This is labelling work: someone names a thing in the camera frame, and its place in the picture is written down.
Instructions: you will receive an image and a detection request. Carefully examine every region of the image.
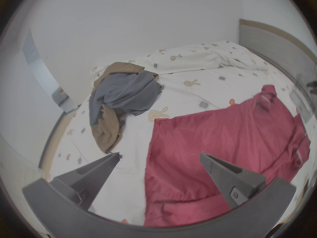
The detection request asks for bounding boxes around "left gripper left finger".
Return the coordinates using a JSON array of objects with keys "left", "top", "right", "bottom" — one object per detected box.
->
[{"left": 51, "top": 152, "right": 122, "bottom": 210}]

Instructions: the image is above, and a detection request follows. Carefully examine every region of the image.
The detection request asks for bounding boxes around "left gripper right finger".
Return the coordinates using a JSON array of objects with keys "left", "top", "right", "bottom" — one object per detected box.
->
[{"left": 200, "top": 152, "right": 267, "bottom": 209}]

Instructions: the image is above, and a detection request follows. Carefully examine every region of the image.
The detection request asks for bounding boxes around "red shirt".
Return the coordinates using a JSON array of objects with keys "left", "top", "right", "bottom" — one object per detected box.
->
[{"left": 144, "top": 84, "right": 311, "bottom": 227}]

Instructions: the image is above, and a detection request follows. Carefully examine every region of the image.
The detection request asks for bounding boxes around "brown garment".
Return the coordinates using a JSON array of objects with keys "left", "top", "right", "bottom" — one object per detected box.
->
[{"left": 91, "top": 62, "right": 159, "bottom": 155}]

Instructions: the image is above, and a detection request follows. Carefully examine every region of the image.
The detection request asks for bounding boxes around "grey garment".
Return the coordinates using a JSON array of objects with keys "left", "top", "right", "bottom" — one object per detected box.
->
[{"left": 89, "top": 71, "right": 165, "bottom": 126}]

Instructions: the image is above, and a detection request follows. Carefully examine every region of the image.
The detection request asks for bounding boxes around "clear plastic box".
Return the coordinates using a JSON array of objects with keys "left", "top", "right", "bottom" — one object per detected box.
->
[{"left": 288, "top": 78, "right": 317, "bottom": 124}]

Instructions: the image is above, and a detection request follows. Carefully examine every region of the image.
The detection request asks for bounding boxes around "white printed quilt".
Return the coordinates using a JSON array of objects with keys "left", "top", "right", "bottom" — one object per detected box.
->
[{"left": 90, "top": 41, "right": 269, "bottom": 84}]

